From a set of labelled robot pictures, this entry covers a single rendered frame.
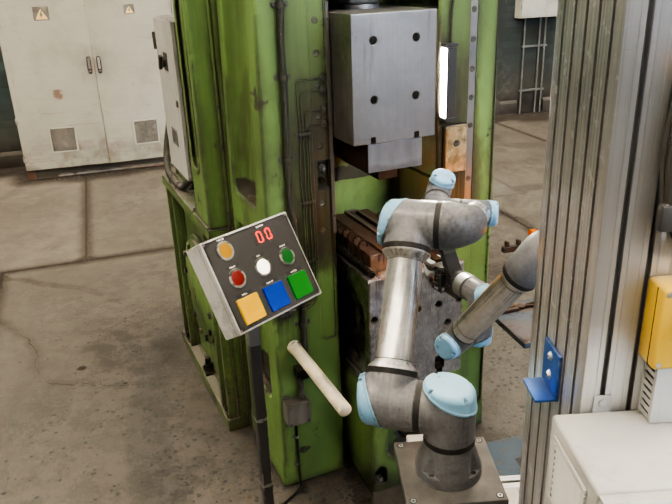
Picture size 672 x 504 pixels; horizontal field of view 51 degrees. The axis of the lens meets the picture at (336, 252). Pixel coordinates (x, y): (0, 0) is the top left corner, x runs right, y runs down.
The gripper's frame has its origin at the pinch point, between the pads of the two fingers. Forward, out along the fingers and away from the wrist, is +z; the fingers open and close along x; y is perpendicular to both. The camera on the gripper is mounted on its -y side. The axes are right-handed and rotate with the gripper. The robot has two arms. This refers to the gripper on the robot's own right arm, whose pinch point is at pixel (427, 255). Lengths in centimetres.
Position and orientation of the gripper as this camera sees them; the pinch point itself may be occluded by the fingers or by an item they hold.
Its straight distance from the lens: 230.3
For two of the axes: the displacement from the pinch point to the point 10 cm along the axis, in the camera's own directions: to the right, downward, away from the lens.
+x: 9.1, -1.9, 3.6
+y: 0.5, 9.3, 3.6
